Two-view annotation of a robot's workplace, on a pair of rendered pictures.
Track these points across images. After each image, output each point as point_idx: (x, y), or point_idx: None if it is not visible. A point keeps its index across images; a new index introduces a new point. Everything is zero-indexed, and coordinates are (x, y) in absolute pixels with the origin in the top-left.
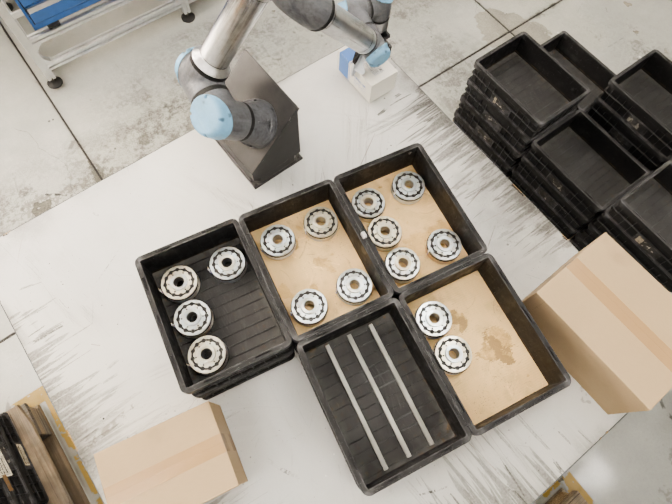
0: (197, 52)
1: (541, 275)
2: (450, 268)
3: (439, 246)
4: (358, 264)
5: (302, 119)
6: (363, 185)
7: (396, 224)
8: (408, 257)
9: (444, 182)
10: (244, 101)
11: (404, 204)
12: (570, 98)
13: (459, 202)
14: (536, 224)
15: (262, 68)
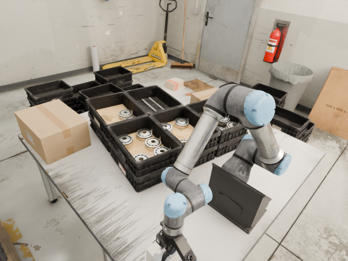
0: (278, 145)
1: (70, 157)
2: (125, 121)
3: (127, 137)
4: None
5: (212, 228)
6: None
7: (147, 144)
8: (142, 133)
9: (124, 147)
10: (245, 165)
11: None
12: None
13: (105, 185)
14: (61, 177)
15: (245, 182)
